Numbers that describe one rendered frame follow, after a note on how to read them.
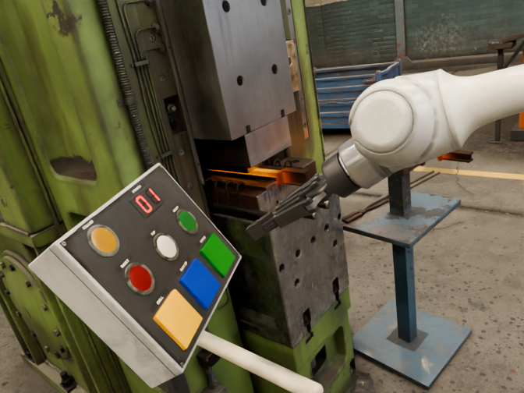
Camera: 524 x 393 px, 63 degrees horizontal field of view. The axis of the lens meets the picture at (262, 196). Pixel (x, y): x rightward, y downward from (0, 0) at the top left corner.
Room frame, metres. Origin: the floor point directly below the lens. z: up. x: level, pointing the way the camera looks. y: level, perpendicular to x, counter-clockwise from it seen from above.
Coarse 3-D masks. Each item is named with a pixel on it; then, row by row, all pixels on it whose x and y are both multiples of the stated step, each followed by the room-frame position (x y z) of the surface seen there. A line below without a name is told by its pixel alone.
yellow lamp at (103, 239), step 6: (96, 228) 0.63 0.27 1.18; (102, 228) 0.63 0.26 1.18; (96, 234) 0.62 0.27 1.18; (102, 234) 0.62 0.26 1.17; (108, 234) 0.63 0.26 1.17; (96, 240) 0.61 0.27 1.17; (102, 240) 0.61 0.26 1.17; (108, 240) 0.62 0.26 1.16; (114, 240) 0.63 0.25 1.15; (96, 246) 0.60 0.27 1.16; (102, 246) 0.61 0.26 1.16; (108, 246) 0.61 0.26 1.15; (114, 246) 0.62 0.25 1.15; (108, 252) 0.61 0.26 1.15
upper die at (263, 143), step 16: (272, 128) 1.21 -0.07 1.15; (288, 128) 1.26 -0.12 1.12; (208, 144) 1.22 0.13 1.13; (224, 144) 1.18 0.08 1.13; (240, 144) 1.14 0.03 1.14; (256, 144) 1.15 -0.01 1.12; (272, 144) 1.20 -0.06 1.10; (288, 144) 1.25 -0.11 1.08; (208, 160) 1.23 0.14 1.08; (224, 160) 1.19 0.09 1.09; (240, 160) 1.14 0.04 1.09; (256, 160) 1.14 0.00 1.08
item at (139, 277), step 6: (132, 270) 0.61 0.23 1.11; (138, 270) 0.61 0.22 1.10; (144, 270) 0.62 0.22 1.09; (132, 276) 0.60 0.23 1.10; (138, 276) 0.60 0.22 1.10; (144, 276) 0.61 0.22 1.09; (132, 282) 0.59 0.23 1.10; (138, 282) 0.59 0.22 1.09; (144, 282) 0.60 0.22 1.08; (150, 282) 0.61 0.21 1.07; (138, 288) 0.59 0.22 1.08; (144, 288) 0.59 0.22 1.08
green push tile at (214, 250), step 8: (208, 240) 0.79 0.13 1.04; (216, 240) 0.81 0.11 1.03; (208, 248) 0.77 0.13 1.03; (216, 248) 0.79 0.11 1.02; (224, 248) 0.80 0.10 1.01; (208, 256) 0.75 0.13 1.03; (216, 256) 0.77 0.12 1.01; (224, 256) 0.78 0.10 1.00; (232, 256) 0.80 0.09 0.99; (216, 264) 0.75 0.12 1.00; (224, 264) 0.76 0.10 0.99; (224, 272) 0.75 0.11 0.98
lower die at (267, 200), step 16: (208, 176) 1.35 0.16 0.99; (224, 176) 1.32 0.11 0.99; (240, 176) 1.29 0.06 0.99; (256, 176) 1.25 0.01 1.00; (272, 176) 1.21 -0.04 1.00; (208, 192) 1.26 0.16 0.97; (224, 192) 1.21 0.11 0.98; (240, 192) 1.18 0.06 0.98; (256, 192) 1.16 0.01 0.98; (272, 192) 1.17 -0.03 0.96; (288, 192) 1.23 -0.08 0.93; (256, 208) 1.13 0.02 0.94; (272, 208) 1.16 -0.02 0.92
